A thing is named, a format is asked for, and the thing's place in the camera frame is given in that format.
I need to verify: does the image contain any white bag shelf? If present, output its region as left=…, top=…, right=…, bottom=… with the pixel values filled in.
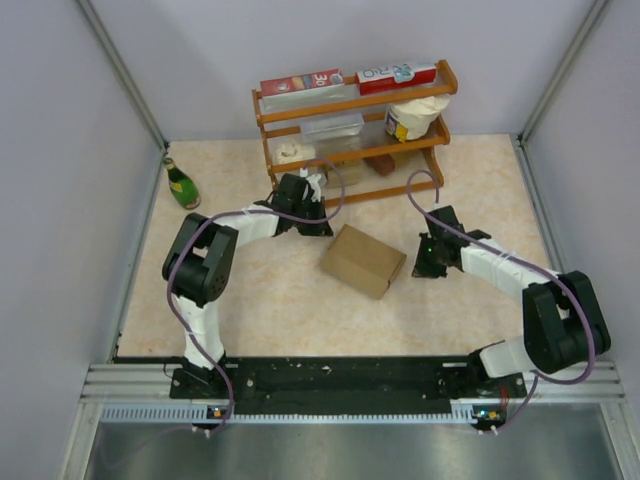
left=272, top=140, right=316, bottom=165
left=384, top=94, right=450, bottom=142

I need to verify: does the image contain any red brown brick block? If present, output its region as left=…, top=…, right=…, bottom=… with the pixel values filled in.
left=364, top=154, right=396, bottom=177

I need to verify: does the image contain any red white toothpaste box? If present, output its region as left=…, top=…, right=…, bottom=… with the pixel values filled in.
left=355, top=61, right=437, bottom=95

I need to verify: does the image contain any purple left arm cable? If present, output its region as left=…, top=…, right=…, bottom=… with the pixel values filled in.
left=167, top=157, right=347, bottom=436

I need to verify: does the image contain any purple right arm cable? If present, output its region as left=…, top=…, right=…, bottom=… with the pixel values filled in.
left=405, top=170, right=599, bottom=434

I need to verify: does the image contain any clear plastic container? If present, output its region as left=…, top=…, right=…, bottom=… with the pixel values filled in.
left=300, top=113, right=364, bottom=142

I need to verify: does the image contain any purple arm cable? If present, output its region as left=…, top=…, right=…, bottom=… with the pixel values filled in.
left=167, top=157, right=347, bottom=436
left=405, top=170, right=599, bottom=434

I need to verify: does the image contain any white bag lower shelf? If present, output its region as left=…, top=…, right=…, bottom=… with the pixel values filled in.
left=272, top=140, right=316, bottom=165

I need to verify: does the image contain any white bag upper shelf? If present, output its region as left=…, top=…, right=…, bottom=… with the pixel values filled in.
left=384, top=94, right=450, bottom=142

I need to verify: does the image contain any aluminium frame rail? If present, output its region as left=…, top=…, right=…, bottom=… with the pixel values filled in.
left=81, top=357, right=625, bottom=428

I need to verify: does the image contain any green glass bottle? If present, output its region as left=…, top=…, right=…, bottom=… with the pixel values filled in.
left=163, top=156, right=201, bottom=210

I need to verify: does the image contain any red foil wrap box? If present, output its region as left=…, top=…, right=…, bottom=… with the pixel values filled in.
left=260, top=69, right=344, bottom=98

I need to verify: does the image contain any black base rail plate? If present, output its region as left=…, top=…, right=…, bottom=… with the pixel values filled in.
left=166, top=356, right=527, bottom=417

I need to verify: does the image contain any orange wooden shelf rack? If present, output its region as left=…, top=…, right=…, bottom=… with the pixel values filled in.
left=252, top=59, right=458, bottom=204

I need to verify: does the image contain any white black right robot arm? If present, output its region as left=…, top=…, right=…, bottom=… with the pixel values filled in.
left=412, top=206, right=611, bottom=396

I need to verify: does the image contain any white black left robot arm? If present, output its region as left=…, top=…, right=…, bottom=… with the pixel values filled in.
left=162, top=170, right=333, bottom=397

